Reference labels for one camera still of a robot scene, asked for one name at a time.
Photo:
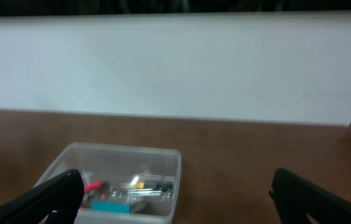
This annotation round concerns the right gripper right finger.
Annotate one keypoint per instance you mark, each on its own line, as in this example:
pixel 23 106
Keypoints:
pixel 297 200

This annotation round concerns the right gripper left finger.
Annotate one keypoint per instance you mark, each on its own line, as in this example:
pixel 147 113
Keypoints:
pixel 55 201

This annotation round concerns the small claw hammer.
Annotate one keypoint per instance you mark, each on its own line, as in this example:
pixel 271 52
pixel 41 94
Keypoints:
pixel 107 192

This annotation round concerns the red handled pliers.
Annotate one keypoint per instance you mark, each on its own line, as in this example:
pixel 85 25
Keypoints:
pixel 92 189

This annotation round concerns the blue white cardboard box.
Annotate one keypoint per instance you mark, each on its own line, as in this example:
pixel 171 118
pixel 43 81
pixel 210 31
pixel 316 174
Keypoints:
pixel 118 206

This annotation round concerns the clear plastic container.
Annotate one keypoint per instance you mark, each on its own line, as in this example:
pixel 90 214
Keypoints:
pixel 118 165

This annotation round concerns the silver combination wrench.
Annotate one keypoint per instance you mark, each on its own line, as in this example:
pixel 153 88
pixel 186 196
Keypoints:
pixel 144 192

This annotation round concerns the black yellow screwdriver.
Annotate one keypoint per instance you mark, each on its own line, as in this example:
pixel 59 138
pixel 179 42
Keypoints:
pixel 153 182

